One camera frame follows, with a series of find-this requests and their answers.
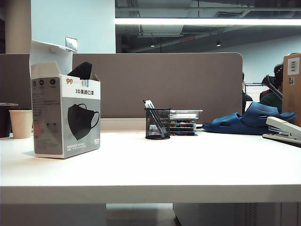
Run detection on black mesh pen holder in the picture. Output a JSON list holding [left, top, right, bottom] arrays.
[[144, 107, 172, 140]]

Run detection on white grey stapler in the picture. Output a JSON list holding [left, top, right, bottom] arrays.
[[262, 116, 301, 148]]

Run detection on white pens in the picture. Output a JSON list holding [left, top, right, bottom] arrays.
[[146, 99, 166, 134]]

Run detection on black pen with white cap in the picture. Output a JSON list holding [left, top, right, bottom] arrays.
[[143, 99, 163, 133]]

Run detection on colourful flat box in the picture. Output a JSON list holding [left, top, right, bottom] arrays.
[[169, 129, 196, 136], [169, 123, 197, 130], [169, 119, 197, 124]]

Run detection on person in green shirt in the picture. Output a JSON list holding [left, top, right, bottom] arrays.
[[259, 63, 284, 113]]

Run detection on dark cup with foil lid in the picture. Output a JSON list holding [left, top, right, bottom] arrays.
[[0, 102, 19, 138]]

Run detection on grey black chair headrest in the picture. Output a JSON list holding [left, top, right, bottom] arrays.
[[261, 74, 284, 100]]

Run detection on dark-haired person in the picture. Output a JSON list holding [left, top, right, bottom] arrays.
[[242, 72, 253, 114]]

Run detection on clear plastic tray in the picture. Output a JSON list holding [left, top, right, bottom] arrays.
[[169, 108, 204, 120]]

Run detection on long ceiling light strip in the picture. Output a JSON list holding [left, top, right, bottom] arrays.
[[114, 18, 301, 25]]

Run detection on brown desk partition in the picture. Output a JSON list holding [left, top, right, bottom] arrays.
[[0, 52, 244, 127]]

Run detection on blue rubber slipper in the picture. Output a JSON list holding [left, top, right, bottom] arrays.
[[202, 101, 297, 136]]

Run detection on brown cardboard box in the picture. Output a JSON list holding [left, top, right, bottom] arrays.
[[282, 53, 301, 127]]

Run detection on silver wall sign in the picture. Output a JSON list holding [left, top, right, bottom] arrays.
[[65, 36, 79, 52]]

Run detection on black face mask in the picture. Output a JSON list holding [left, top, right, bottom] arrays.
[[67, 61, 94, 81]]

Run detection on white grey mask box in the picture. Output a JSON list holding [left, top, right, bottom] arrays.
[[30, 40, 102, 159]]

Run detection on beige paper cup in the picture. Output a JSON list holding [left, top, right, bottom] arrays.
[[8, 109, 34, 139]]

